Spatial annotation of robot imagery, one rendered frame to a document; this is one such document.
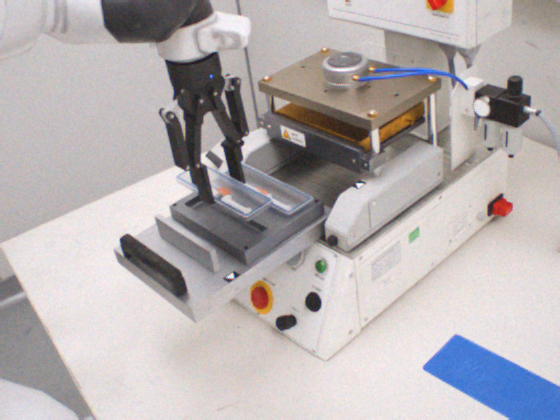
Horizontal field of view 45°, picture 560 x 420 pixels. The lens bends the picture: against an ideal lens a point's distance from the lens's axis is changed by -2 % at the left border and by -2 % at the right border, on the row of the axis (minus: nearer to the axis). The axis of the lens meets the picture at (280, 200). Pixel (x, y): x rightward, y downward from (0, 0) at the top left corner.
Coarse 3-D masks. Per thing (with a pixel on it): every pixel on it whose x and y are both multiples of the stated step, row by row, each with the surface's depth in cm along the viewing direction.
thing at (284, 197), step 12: (252, 180) 115; (264, 180) 114; (276, 180) 114; (264, 192) 111; (276, 192) 111; (288, 192) 110; (300, 192) 110; (276, 204) 108; (288, 204) 107; (300, 204) 107
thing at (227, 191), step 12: (216, 180) 109; (228, 180) 108; (216, 192) 106; (228, 192) 106; (240, 192) 105; (252, 192) 105; (228, 204) 103; (240, 204) 102; (252, 204) 102; (264, 204) 102
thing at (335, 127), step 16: (288, 112) 122; (304, 112) 121; (416, 112) 117; (320, 128) 116; (336, 128) 114; (352, 128) 114; (384, 128) 113; (400, 128) 116; (368, 144) 111; (384, 144) 114
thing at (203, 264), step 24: (168, 216) 115; (144, 240) 111; (168, 240) 109; (192, 240) 102; (288, 240) 105; (312, 240) 109; (192, 264) 104; (216, 264) 101; (240, 264) 102; (264, 264) 103; (168, 288) 100; (192, 288) 99; (216, 288) 98; (240, 288) 101; (192, 312) 96
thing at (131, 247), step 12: (120, 240) 105; (132, 240) 104; (132, 252) 103; (144, 252) 101; (144, 264) 102; (156, 264) 98; (168, 264) 98; (168, 276) 96; (180, 276) 97; (180, 288) 97
